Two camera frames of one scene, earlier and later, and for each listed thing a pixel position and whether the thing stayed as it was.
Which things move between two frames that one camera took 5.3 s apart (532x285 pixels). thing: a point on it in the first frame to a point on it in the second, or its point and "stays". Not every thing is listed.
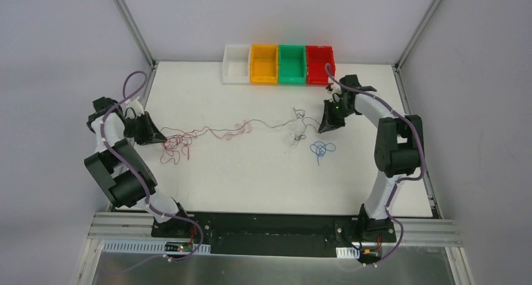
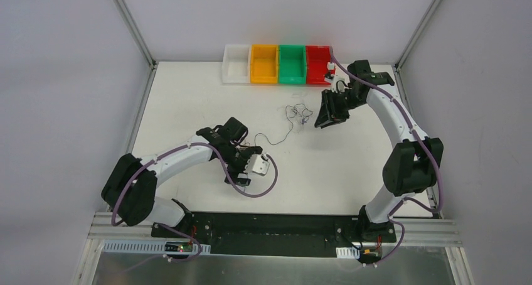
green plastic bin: (292, 64) stays
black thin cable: (296, 110) to (292, 124)
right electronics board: (370, 254) stays
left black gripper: (141, 127) to (240, 166)
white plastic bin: (236, 64) stays
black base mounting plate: (275, 232) stays
